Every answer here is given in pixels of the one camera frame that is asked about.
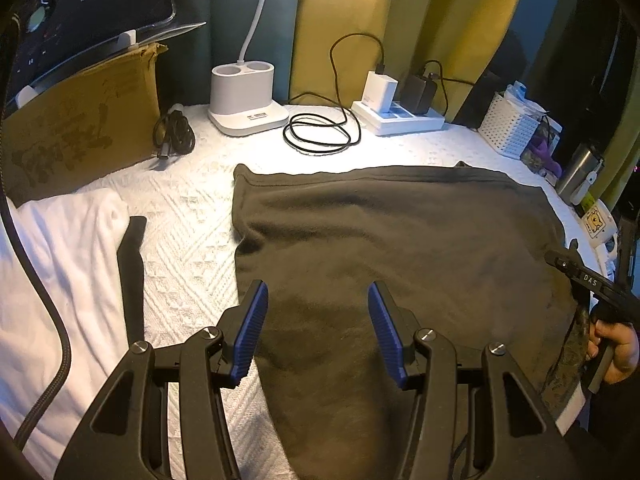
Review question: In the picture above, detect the tablet with dark screen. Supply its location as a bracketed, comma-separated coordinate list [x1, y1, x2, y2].
[0, 0, 208, 116]

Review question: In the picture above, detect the black charger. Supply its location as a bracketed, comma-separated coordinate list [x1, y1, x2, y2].
[402, 74, 437, 115]

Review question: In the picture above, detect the white power strip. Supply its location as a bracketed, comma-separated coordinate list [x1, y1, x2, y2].
[351, 100, 446, 137]

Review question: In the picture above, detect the white plastic basket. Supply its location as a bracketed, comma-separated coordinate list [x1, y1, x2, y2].
[477, 91, 548, 160]

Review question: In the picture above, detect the white desk lamp base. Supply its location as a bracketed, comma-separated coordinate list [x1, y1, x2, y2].
[207, 0, 290, 137]

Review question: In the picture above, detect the purple cloth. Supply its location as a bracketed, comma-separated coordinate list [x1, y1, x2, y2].
[531, 130, 561, 173]

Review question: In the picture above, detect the black charger cable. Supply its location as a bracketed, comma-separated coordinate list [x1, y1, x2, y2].
[422, 60, 493, 116]

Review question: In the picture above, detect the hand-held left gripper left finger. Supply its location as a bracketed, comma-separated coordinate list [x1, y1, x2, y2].
[54, 280, 269, 480]

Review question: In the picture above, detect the white cloth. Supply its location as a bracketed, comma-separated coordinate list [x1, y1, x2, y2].
[0, 187, 131, 453]

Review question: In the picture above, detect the yellow curtain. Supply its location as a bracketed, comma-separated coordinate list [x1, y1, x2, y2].
[287, 0, 536, 126]

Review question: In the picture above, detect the coiled black charging cable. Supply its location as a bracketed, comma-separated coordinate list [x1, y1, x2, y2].
[282, 33, 387, 152]

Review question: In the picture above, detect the teal curtain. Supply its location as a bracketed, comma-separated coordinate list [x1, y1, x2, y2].
[160, 0, 301, 111]

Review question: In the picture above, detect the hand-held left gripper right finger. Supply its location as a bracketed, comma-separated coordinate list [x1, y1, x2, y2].
[367, 281, 568, 480]

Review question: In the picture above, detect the bear printed white bag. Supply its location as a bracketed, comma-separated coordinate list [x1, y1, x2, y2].
[572, 200, 621, 251]

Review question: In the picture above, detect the white charger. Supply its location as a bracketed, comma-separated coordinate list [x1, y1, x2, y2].
[362, 71, 399, 113]

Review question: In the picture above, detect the black braided cable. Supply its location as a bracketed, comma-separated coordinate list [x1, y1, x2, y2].
[0, 110, 68, 451]

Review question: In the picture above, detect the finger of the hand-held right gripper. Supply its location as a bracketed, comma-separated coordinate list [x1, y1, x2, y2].
[544, 240, 583, 281]

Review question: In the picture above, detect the printed cardboard box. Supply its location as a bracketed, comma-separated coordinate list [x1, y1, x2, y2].
[0, 42, 169, 206]

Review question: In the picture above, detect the bundled black cable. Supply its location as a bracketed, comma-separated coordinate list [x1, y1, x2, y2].
[151, 105, 197, 163]

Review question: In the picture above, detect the black strap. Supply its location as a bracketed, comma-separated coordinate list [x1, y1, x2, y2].
[116, 216, 148, 346]

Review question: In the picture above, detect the person's right hand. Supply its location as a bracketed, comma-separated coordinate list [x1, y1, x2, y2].
[586, 319, 638, 386]

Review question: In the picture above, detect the stainless steel tumbler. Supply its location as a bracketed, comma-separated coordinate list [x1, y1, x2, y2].
[555, 142, 605, 206]

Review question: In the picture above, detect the white tablet stand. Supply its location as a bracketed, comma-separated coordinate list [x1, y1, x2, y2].
[17, 30, 137, 108]

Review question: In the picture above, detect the patterned dark cloth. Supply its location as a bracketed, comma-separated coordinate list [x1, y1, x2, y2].
[542, 305, 593, 436]

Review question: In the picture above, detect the dark brown t-shirt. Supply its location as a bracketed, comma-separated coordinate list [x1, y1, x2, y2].
[232, 160, 583, 480]

